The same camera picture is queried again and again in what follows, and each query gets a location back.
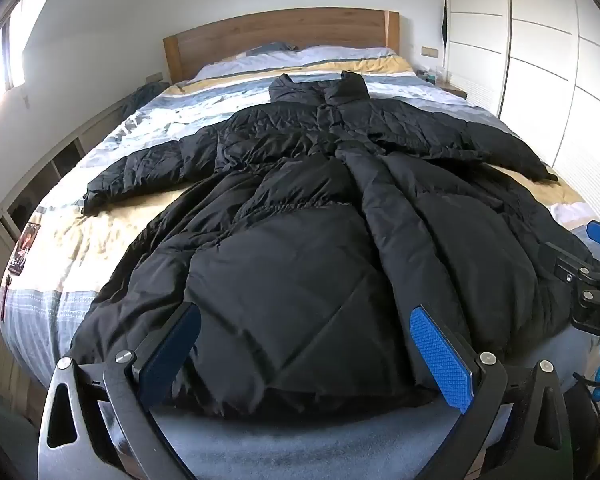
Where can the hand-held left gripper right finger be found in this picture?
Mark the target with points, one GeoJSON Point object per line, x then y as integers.
{"type": "Point", "coordinates": [442, 360]}

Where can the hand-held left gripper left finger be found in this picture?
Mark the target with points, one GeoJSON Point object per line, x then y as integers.
{"type": "Point", "coordinates": [172, 350]}

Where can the black puffer coat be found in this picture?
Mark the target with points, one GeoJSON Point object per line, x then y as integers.
{"type": "Point", "coordinates": [305, 260]}

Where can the smartphone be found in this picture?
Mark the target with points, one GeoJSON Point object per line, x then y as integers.
{"type": "Point", "coordinates": [25, 247]}

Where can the white wardrobe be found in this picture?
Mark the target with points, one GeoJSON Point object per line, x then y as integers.
{"type": "Point", "coordinates": [540, 60]}

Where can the wooden nightstand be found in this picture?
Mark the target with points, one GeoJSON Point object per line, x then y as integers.
{"type": "Point", "coordinates": [455, 91]}

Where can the low white shelf unit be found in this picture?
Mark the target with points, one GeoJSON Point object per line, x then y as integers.
{"type": "Point", "coordinates": [65, 160]}

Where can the clear glass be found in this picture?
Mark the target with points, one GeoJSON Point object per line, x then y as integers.
{"type": "Point", "coordinates": [439, 75]}

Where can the bed with striped duvet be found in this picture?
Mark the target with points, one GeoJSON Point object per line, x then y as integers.
{"type": "Point", "coordinates": [130, 125]}

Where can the dark teal clothing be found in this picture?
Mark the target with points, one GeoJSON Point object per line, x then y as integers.
{"type": "Point", "coordinates": [142, 97]}

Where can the pale pillow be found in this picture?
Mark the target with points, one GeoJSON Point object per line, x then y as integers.
{"type": "Point", "coordinates": [280, 62]}

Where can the blue-grey pillow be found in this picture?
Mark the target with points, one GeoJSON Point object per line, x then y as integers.
{"type": "Point", "coordinates": [272, 47]}

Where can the window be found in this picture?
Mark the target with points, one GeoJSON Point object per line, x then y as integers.
{"type": "Point", "coordinates": [0, 60]}

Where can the wooden bed headboard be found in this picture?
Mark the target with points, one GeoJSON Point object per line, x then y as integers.
{"type": "Point", "coordinates": [280, 30]}

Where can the wall switch plate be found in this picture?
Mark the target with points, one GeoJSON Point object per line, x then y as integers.
{"type": "Point", "coordinates": [430, 51]}

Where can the wall socket plate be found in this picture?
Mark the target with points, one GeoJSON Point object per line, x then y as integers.
{"type": "Point", "coordinates": [153, 77]}

